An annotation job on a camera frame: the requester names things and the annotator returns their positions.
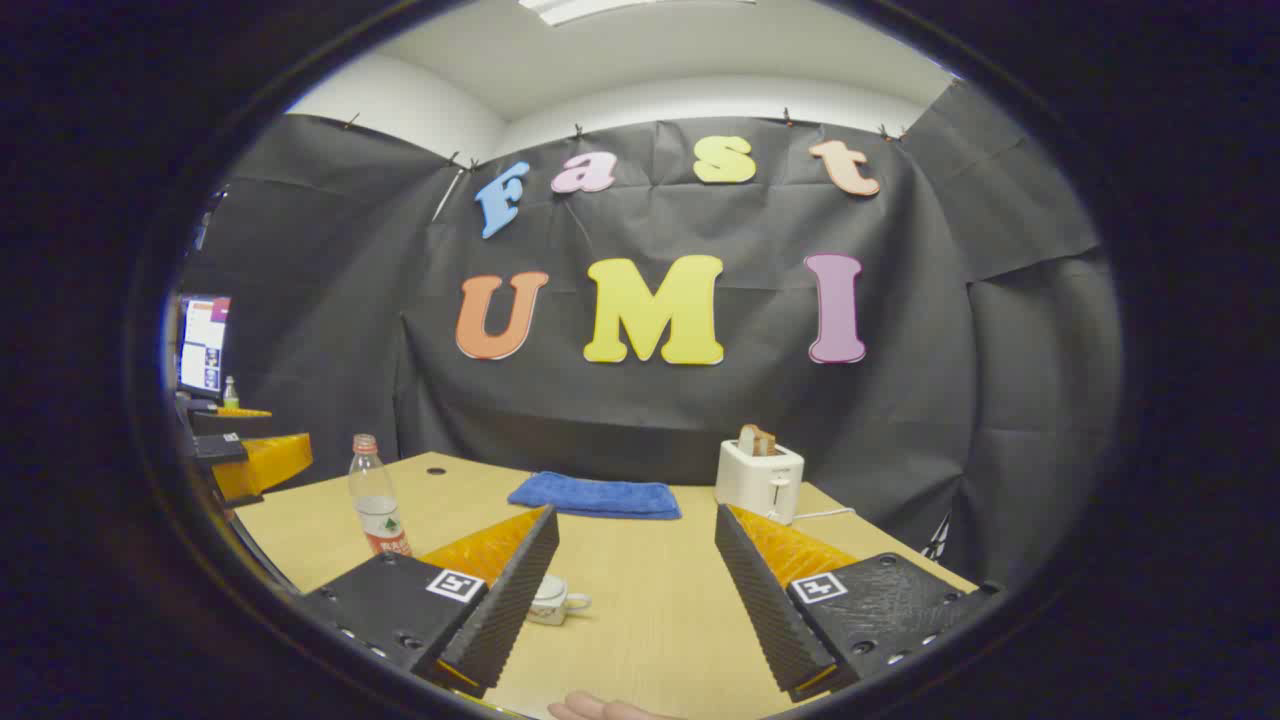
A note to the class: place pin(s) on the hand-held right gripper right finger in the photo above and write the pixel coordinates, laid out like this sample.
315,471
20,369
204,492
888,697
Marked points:
765,600

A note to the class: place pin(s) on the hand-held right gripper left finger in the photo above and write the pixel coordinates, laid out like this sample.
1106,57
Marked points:
505,600

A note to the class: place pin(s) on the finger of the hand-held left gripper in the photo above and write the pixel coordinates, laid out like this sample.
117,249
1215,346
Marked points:
265,462
225,422

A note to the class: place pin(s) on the white ceramic teacup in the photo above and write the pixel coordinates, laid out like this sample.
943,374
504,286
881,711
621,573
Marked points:
553,603

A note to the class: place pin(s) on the white teacup lid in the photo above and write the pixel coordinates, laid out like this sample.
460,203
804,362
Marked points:
553,583

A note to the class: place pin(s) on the clear plastic water bottle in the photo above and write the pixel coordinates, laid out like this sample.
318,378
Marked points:
378,500

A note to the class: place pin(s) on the small green bottle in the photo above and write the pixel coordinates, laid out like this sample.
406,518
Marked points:
231,395

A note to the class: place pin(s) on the computer monitor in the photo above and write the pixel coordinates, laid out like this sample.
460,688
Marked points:
203,345

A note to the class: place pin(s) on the white toaster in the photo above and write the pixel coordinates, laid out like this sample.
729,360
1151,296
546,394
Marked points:
758,482

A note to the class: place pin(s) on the blue folded towel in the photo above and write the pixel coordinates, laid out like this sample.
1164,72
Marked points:
595,496

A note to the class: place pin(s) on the bread slice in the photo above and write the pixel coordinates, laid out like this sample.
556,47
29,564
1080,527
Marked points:
756,441

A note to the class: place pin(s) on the black backdrop cloth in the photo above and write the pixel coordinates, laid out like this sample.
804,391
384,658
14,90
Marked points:
760,400

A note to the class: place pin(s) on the ceiling light panel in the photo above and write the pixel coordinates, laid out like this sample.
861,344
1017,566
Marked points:
600,6

